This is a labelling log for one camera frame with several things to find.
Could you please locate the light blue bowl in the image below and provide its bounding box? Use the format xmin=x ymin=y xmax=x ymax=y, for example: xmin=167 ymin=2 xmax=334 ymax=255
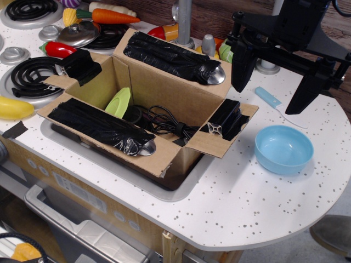
xmin=254 ymin=125 xmax=314 ymax=175

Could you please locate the grey support pole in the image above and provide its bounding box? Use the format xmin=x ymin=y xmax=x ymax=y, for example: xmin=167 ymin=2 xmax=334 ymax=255
xmin=256 ymin=0 xmax=284 ymax=75

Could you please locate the open cardboard box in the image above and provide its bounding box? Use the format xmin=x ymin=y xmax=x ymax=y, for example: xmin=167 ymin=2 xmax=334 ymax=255
xmin=37 ymin=27 xmax=259 ymax=179

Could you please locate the grey faucet post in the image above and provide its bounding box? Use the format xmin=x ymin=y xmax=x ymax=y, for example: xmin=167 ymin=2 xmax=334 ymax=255
xmin=172 ymin=0 xmax=195 ymax=49

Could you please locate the light green plastic dish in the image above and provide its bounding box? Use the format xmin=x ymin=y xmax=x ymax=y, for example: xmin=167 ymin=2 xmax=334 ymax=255
xmin=105 ymin=87 xmax=131 ymax=118

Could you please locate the red toy chili pepper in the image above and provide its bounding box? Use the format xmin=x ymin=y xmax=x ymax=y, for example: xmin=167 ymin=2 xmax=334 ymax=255
xmin=39 ymin=41 xmax=77 ymax=59

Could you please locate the black coiled cable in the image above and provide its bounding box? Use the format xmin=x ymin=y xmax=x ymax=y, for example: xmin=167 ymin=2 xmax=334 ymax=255
xmin=128 ymin=105 xmax=201 ymax=143

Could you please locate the red orange toy pepper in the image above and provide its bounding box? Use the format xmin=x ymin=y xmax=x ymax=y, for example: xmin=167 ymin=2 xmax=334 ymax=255
xmin=148 ymin=23 xmax=178 ymax=42

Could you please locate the orange toy carrot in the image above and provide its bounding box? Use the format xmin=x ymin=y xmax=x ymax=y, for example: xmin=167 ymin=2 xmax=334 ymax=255
xmin=76 ymin=8 xmax=140 ymax=24

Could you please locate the black rear stove coil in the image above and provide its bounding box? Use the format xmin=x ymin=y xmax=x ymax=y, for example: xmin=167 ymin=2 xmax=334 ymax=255
xmin=1 ymin=0 xmax=64 ymax=30

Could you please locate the black middle stove coil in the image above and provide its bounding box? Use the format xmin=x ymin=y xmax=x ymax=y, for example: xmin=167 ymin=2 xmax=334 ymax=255
xmin=83 ymin=24 xmax=129 ymax=55

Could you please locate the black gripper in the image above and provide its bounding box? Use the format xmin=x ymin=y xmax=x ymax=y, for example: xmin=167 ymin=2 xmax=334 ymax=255
xmin=227 ymin=1 xmax=350 ymax=115

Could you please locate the purple striped toy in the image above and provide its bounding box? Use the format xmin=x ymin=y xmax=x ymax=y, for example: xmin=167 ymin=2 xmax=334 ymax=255
xmin=60 ymin=0 xmax=82 ymax=8

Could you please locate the grey oven door handle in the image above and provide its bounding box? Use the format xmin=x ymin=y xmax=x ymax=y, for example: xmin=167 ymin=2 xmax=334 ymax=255
xmin=24 ymin=185 xmax=160 ymax=262

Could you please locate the blue handled toy knife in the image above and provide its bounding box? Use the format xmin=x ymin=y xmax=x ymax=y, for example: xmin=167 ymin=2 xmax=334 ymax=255
xmin=254 ymin=87 xmax=308 ymax=129

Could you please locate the yellow toy corn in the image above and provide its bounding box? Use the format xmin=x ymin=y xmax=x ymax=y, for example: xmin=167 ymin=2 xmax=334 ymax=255
xmin=63 ymin=8 xmax=82 ymax=27

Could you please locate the yellow toy banana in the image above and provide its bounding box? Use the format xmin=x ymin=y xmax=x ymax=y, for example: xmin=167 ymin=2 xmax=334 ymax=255
xmin=1 ymin=96 xmax=35 ymax=120

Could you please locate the grey faucet handle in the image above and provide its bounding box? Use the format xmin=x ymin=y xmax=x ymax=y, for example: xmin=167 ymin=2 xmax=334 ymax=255
xmin=201 ymin=34 xmax=216 ymax=57

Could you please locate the green toy cabbage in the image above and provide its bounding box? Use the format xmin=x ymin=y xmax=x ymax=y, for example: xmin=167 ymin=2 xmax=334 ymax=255
xmin=218 ymin=38 xmax=233 ymax=63

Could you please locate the cream toy bottle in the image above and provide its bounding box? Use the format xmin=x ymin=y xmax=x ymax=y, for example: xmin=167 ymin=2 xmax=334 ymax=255
xmin=88 ymin=2 xmax=137 ymax=17

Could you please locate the silver pot lid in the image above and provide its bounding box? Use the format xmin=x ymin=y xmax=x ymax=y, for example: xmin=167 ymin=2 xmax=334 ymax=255
xmin=56 ymin=21 xmax=101 ymax=48

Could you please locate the black stove coil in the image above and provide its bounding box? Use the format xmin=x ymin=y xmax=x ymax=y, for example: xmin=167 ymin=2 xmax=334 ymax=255
xmin=83 ymin=24 xmax=129 ymax=55
xmin=1 ymin=56 xmax=63 ymax=110
xmin=1 ymin=0 xmax=64 ymax=30

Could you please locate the grey stove knob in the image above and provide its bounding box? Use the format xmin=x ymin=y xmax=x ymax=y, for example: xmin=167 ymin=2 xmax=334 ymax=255
xmin=38 ymin=25 xmax=63 ymax=42
xmin=1 ymin=47 xmax=30 ymax=65

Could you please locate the black tape piece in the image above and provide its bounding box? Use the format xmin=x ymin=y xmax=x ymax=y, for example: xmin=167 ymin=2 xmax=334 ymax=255
xmin=2 ymin=121 xmax=28 ymax=139

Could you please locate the black front stove coil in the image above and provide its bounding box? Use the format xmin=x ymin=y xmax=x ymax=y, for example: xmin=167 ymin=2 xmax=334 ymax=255
xmin=1 ymin=56 xmax=63 ymax=110

